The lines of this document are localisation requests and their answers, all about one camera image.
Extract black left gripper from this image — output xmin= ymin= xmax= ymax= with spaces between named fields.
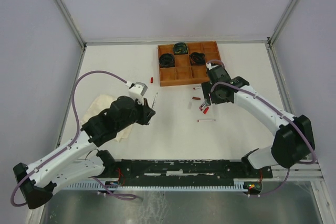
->
xmin=117 ymin=96 xmax=155 ymax=132

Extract white marker black end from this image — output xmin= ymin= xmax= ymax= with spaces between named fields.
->
xmin=148 ymin=92 xmax=158 ymax=125

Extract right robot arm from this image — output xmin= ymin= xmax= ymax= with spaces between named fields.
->
xmin=201 ymin=62 xmax=317 ymax=177

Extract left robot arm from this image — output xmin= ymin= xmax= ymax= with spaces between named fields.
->
xmin=10 ymin=96 xmax=155 ymax=209

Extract thin white pen red end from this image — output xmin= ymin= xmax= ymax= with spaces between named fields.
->
xmin=197 ymin=119 xmax=216 ymax=122

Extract wooden compartment tray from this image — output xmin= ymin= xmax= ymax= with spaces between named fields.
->
xmin=157 ymin=41 xmax=221 ymax=87

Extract cream folded cloth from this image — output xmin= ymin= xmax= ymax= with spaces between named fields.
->
xmin=83 ymin=93 xmax=135 ymax=143

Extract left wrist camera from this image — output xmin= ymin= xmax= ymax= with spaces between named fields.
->
xmin=125 ymin=81 xmax=148 ymax=105

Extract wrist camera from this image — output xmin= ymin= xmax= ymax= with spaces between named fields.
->
xmin=206 ymin=62 xmax=217 ymax=70
xmin=125 ymin=81 xmax=148 ymax=105

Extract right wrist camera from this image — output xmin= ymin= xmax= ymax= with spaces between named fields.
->
xmin=206 ymin=62 xmax=217 ymax=70

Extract coiled black cable centre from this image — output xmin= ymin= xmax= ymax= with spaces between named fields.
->
xmin=189 ymin=51 xmax=206 ymax=66

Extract coiled black cable left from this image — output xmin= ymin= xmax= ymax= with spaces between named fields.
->
xmin=159 ymin=53 xmax=176 ymax=68

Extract coiled green black cable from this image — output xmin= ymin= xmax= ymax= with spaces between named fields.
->
xmin=172 ymin=41 xmax=189 ymax=56

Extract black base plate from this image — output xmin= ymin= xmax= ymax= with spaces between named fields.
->
xmin=96 ymin=151 xmax=273 ymax=187

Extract aluminium frame right post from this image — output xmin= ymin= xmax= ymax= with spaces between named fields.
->
xmin=268 ymin=0 xmax=300 ymax=47

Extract aluminium frame post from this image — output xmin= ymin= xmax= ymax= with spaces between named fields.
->
xmin=268 ymin=0 xmax=300 ymax=47
xmin=54 ymin=0 xmax=86 ymax=48

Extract aluminium frame back rail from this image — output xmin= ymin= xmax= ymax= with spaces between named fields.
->
xmin=85 ymin=40 xmax=269 ymax=47

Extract white slotted cable duct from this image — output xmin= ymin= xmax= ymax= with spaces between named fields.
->
xmin=56 ymin=178 xmax=262 ymax=190

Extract aluminium frame left post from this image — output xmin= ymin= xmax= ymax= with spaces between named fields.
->
xmin=54 ymin=0 xmax=86 ymax=48

